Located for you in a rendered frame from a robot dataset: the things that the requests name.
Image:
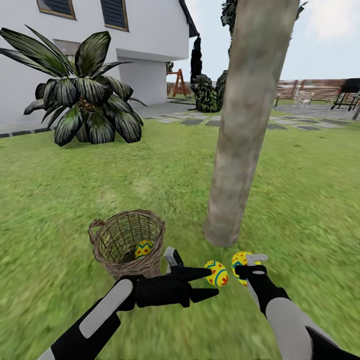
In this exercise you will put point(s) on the wicker basket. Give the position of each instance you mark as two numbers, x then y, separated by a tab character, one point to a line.
148	265

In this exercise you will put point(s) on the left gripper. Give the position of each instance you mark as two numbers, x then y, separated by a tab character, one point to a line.
174	287

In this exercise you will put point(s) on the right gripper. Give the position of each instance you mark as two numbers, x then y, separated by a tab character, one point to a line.
243	270

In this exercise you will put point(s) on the easter egg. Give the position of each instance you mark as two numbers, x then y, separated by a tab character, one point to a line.
219	275
142	248
239	259

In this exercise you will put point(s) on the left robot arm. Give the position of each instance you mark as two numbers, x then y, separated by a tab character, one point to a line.
88	336

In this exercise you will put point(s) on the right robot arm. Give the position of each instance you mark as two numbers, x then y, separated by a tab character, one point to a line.
296	335

